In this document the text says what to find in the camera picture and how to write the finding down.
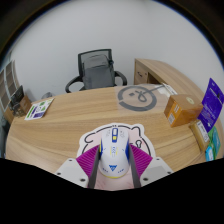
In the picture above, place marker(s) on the black mesh office chair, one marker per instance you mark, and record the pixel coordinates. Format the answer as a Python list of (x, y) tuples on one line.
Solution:
[(96, 71)]

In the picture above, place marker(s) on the round clear pad grey logo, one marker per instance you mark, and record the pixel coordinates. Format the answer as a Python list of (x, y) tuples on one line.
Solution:
[(125, 100)]

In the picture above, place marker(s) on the small yellowish box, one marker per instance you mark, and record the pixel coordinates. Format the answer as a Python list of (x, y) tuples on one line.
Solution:
[(200, 135)]

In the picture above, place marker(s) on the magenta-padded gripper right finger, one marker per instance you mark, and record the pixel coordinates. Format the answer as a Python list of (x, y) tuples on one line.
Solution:
[(145, 163)]

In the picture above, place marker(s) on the large dark brown carton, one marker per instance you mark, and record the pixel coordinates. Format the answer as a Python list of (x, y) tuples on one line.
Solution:
[(26, 104)]

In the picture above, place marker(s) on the green and blue printed leaflet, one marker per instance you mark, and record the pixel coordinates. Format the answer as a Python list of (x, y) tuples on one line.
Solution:
[(39, 109)]

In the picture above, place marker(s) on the wooden shelf unit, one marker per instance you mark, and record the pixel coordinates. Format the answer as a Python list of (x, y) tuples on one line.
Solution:
[(8, 83)]

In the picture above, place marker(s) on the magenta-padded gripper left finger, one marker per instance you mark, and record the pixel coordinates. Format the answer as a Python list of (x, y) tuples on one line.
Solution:
[(85, 165)]

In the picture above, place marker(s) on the brown cardboard box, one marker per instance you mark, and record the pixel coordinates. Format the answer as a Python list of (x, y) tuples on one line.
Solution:
[(181, 110)]

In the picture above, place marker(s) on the black box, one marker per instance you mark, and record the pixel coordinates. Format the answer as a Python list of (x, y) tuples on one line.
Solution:
[(16, 96)]

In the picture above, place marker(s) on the white blue yellow computer mouse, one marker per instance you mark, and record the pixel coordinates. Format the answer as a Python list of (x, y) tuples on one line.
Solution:
[(114, 153)]

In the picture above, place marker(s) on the small teal box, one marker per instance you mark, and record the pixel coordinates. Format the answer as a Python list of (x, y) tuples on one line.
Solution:
[(212, 146)]

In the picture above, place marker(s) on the purple printed card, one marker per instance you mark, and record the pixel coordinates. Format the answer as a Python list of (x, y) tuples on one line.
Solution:
[(211, 106)]

